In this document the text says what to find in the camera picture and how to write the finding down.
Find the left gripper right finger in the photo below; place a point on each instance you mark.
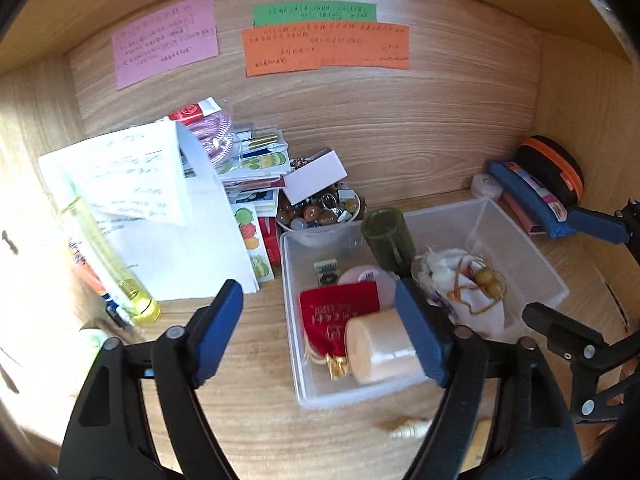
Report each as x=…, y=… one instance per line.
x=531, y=434

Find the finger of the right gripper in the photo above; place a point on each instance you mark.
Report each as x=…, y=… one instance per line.
x=622, y=227
x=590, y=357

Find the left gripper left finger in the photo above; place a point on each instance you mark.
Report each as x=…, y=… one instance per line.
x=109, y=435

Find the green bead charm with cord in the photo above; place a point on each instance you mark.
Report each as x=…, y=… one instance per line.
x=478, y=291

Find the white drawstring cloth pouch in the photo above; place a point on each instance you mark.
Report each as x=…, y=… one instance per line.
x=434, y=274

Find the cream lotion bottle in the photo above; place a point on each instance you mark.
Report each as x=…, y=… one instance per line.
x=378, y=349

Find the pink macaron case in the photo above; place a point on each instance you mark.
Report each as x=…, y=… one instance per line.
x=385, y=283

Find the dark green spray bottle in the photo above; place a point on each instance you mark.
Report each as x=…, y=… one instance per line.
x=386, y=232

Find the red fabric pouch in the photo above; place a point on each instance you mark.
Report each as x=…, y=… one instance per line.
x=326, y=310

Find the small green white eraser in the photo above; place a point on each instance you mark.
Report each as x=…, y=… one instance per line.
x=327, y=272

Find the blue patterned pouch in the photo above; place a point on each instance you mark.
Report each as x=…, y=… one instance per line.
x=533, y=197

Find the pink notebook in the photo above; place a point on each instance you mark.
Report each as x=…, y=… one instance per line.
x=529, y=226

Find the black orange round case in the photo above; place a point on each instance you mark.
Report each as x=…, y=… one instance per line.
x=554, y=167

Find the white orange cream tube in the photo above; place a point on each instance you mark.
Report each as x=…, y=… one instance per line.
x=94, y=337

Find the small seashell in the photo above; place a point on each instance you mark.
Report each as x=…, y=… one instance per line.
x=411, y=428

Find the yellow liquid spray bottle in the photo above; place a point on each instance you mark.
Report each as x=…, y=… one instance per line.
x=124, y=287

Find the small round white container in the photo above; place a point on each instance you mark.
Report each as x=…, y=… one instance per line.
x=485, y=185

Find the orange toothpaste tube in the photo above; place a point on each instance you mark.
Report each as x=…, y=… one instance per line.
x=85, y=272

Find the white paper box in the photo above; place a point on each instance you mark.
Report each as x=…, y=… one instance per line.
x=160, y=204

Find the white bowl with trinkets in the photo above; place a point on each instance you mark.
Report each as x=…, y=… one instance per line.
x=319, y=219

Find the small white cardboard box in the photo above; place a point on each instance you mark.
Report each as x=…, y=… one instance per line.
x=322, y=171

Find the stack of packets and cards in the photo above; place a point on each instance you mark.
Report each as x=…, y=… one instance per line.
x=250, y=163

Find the orange paper note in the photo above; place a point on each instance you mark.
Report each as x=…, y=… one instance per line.
x=295, y=47

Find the green paper note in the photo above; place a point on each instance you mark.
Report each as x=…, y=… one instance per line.
x=313, y=10

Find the pink sticky note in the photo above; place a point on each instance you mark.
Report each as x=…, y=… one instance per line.
x=180, y=34

